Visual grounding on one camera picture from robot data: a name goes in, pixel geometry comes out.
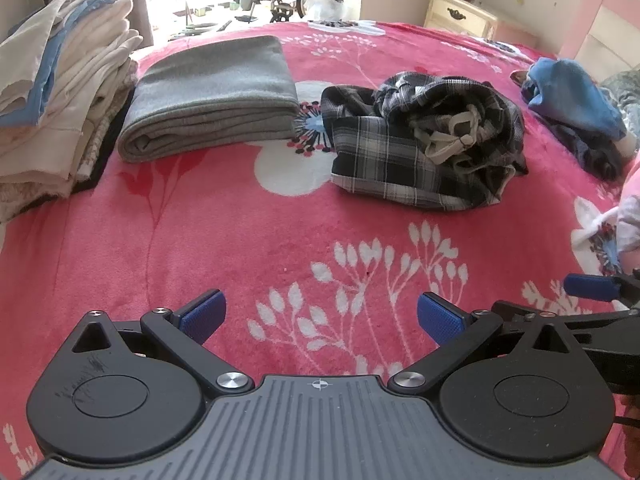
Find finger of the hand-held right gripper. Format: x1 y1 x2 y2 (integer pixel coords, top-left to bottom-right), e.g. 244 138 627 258
564 269 640 307
492 300 640 346

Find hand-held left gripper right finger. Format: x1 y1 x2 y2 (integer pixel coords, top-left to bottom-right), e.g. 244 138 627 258
387 291 581 396

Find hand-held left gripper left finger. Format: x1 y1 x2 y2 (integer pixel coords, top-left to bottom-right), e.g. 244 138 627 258
71 289 255 397

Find black white plaid pants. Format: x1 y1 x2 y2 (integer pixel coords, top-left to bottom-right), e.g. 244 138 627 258
320 71 529 211

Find stack of folded light clothes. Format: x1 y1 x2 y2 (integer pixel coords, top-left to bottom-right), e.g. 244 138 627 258
0 0 141 223

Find pink floral blanket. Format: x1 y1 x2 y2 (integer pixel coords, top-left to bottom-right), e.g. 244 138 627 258
0 21 640 466

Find pink pillow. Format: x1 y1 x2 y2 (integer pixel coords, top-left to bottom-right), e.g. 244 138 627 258
616 157 640 273

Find dark cloth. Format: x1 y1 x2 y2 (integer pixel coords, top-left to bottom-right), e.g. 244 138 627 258
547 120 636 181

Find blue cloth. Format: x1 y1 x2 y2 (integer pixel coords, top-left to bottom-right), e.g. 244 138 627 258
520 57 628 141

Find camouflage cloth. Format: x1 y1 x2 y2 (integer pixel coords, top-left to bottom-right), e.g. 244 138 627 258
600 72 640 138

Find grey folded cloth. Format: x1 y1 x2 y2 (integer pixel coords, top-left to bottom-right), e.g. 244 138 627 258
116 35 299 163

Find pink headboard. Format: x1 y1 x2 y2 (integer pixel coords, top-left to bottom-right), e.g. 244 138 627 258
557 0 640 78

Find cream nightstand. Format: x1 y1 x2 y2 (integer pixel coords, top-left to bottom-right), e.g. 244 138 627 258
426 0 501 41

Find beige curtain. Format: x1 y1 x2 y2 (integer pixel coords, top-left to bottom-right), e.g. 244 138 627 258
0 0 153 50

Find white plastic bag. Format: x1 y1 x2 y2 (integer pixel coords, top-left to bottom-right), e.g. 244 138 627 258
305 0 351 21

